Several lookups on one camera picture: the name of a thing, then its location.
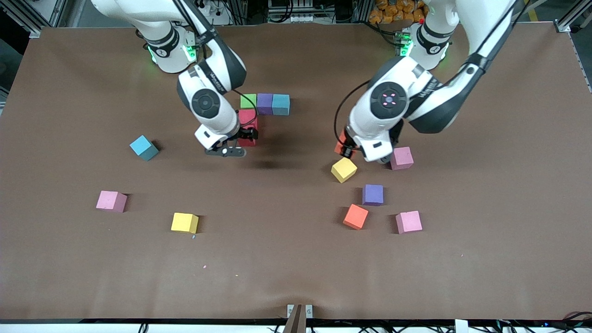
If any orange foam cube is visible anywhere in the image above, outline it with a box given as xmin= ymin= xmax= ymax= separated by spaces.
xmin=343 ymin=204 xmax=370 ymax=230
xmin=334 ymin=129 xmax=351 ymax=157

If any yellow foam cube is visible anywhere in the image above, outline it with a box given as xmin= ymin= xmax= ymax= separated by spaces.
xmin=171 ymin=212 xmax=199 ymax=234
xmin=331 ymin=158 xmax=358 ymax=184

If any light blue foam cube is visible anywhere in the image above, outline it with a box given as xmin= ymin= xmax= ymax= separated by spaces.
xmin=129 ymin=135 xmax=159 ymax=161
xmin=272 ymin=94 xmax=291 ymax=116

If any pink foam cube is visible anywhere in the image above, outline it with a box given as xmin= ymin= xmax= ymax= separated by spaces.
xmin=96 ymin=191 xmax=128 ymax=213
xmin=391 ymin=147 xmax=414 ymax=171
xmin=395 ymin=210 xmax=423 ymax=234

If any white power strip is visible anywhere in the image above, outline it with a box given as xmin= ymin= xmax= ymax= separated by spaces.
xmin=194 ymin=0 xmax=227 ymax=19

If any white rack equipment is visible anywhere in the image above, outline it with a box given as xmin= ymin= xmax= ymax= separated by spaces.
xmin=267 ymin=0 xmax=334 ymax=24

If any bag of orange items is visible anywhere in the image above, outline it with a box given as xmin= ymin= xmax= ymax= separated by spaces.
xmin=369 ymin=0 xmax=428 ymax=25

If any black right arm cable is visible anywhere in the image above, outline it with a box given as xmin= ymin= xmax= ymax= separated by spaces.
xmin=233 ymin=89 xmax=259 ymax=129

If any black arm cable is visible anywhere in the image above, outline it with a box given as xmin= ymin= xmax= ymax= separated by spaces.
xmin=233 ymin=89 xmax=259 ymax=129
xmin=334 ymin=0 xmax=529 ymax=151

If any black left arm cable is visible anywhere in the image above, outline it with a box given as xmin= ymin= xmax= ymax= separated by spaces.
xmin=334 ymin=0 xmax=529 ymax=151

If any metal table edge bracket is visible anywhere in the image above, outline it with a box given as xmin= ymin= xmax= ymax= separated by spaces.
xmin=283 ymin=304 xmax=314 ymax=333

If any aluminium frame profile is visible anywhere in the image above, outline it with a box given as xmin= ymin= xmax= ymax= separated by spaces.
xmin=0 ymin=0 xmax=63 ymax=38
xmin=554 ymin=0 xmax=592 ymax=33

